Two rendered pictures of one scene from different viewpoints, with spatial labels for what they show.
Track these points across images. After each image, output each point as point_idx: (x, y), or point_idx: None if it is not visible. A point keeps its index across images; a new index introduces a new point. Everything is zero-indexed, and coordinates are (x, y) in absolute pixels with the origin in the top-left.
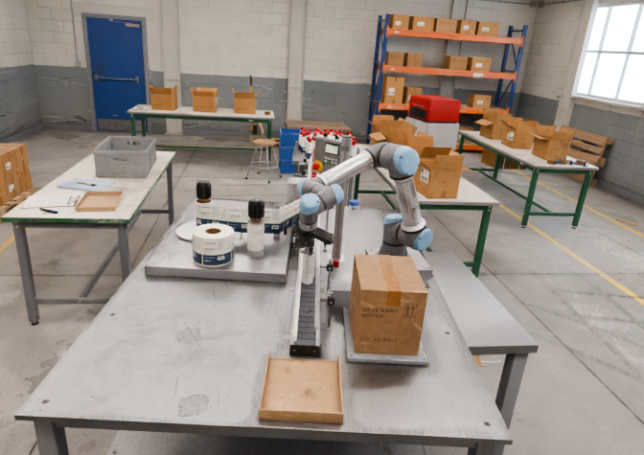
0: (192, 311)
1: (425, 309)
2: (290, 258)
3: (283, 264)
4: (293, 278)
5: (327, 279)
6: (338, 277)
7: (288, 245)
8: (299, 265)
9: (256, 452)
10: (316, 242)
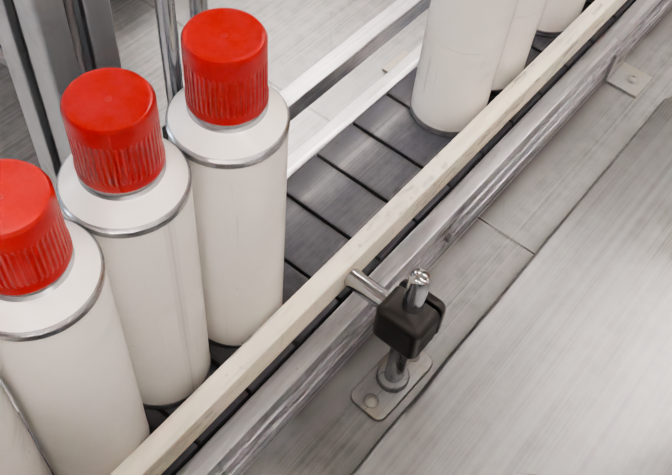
0: None
1: None
2: (418, 384)
3: (628, 183)
4: (562, 155)
5: (381, 58)
6: (305, 41)
7: (401, 426)
8: (520, 128)
9: None
10: (346, 59)
